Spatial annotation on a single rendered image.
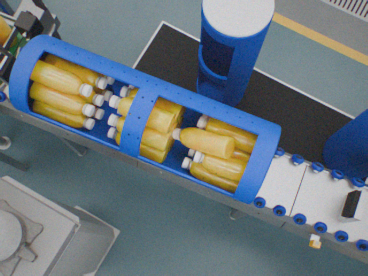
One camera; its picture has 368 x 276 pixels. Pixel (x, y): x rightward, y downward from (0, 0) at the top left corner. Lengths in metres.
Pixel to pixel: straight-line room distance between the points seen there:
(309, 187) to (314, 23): 1.56
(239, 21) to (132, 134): 0.64
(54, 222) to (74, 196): 1.12
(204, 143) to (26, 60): 0.63
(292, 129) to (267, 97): 0.24
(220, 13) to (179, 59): 0.93
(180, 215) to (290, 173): 1.02
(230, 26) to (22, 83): 0.78
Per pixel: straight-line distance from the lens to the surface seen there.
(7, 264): 1.49
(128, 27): 2.87
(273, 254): 2.53
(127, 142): 1.36
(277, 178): 1.61
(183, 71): 2.54
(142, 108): 1.32
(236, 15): 1.69
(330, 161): 2.42
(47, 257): 1.47
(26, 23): 1.81
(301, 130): 2.51
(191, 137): 1.37
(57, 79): 1.45
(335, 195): 1.66
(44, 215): 1.48
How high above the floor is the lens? 2.48
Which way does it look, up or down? 75 degrees down
